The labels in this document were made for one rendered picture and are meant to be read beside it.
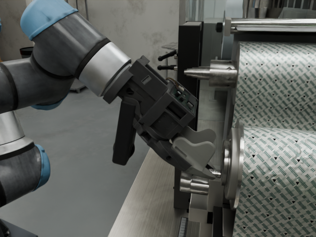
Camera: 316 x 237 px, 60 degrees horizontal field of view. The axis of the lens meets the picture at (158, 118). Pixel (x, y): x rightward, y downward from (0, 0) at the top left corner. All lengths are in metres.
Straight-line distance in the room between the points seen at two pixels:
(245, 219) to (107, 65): 0.30
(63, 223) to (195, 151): 1.90
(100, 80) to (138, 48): 4.63
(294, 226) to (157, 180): 0.62
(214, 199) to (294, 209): 0.14
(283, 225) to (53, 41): 0.41
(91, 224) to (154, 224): 1.37
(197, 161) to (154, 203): 0.51
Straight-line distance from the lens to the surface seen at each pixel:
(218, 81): 0.64
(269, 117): 0.63
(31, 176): 0.80
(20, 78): 0.45
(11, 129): 0.79
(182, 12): 1.37
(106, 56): 0.39
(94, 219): 2.22
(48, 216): 2.34
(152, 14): 4.83
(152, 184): 0.99
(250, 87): 0.60
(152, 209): 0.89
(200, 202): 0.56
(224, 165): 0.43
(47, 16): 0.41
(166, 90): 0.38
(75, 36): 0.40
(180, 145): 0.41
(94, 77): 0.39
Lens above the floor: 1.49
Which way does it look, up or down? 23 degrees down
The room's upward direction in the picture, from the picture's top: straight up
